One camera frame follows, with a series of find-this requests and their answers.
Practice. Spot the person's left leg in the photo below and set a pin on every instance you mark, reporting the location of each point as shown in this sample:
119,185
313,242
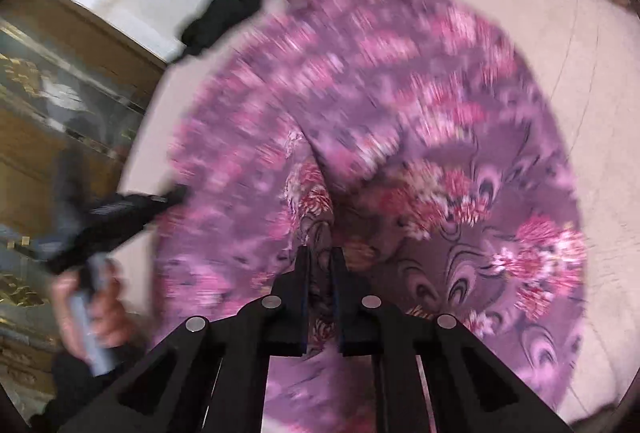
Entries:
75,388

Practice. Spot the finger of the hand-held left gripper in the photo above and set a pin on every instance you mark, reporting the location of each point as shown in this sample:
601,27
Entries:
130,213

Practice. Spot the person's left hand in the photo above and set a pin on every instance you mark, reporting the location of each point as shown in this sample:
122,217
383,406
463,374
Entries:
112,318

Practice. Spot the purple floral garment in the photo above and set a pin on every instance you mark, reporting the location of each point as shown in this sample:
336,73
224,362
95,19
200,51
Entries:
380,123

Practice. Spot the pink quilted bed cover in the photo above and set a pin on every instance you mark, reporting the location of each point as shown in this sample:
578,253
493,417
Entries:
575,78

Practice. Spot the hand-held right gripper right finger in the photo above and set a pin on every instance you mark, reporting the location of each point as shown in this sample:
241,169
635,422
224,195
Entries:
337,270

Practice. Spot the black cloth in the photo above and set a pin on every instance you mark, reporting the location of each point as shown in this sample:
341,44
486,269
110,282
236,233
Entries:
220,13

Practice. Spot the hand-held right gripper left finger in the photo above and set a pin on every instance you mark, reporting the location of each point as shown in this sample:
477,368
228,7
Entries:
303,269

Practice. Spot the wooden glass-door cabinet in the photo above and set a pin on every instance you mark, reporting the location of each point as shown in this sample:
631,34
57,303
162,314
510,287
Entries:
55,78

